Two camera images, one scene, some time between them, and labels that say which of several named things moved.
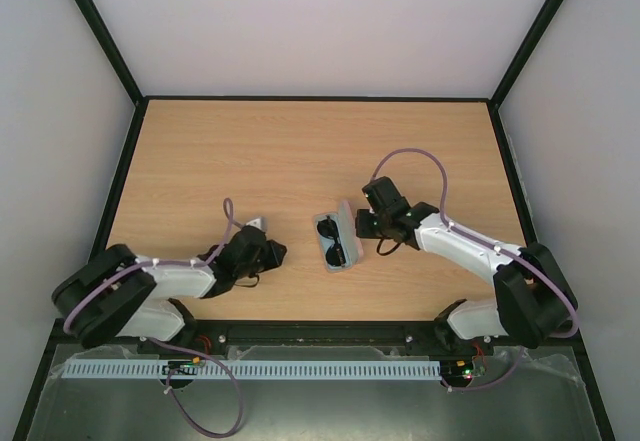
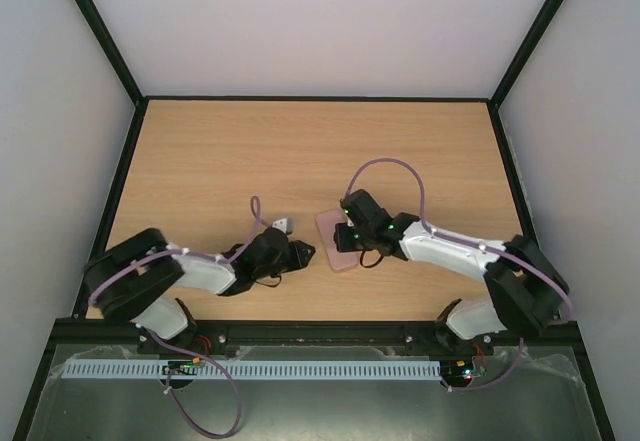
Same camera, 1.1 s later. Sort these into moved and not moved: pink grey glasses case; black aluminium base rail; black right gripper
Moved: black right gripper; pink grey glasses case
Not moved: black aluminium base rail
